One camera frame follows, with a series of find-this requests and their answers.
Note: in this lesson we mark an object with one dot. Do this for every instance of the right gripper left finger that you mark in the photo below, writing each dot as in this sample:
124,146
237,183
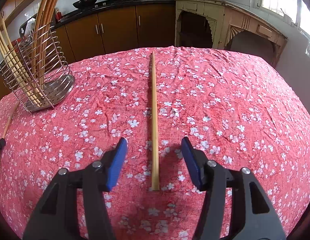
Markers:
55,215

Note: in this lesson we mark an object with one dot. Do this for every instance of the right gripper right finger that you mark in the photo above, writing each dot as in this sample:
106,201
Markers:
252,213

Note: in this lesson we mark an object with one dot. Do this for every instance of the bamboo chopstick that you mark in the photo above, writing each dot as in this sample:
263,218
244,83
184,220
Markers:
53,25
35,53
18,62
38,29
155,144
18,70
8,124

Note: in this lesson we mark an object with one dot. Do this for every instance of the red floral tablecloth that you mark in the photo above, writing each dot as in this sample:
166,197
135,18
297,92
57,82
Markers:
234,107

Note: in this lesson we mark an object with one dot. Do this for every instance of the red bottle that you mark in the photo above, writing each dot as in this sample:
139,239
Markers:
58,14

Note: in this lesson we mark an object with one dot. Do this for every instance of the black wok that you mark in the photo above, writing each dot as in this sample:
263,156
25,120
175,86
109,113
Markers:
84,4

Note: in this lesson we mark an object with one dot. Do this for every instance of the lower wooden cabinets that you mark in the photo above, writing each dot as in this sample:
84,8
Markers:
113,28

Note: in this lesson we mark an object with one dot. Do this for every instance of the cream wooden side table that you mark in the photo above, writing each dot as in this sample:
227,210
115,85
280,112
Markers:
226,20

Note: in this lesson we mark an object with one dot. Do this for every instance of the wire utensil holder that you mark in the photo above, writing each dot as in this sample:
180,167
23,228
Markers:
58,77

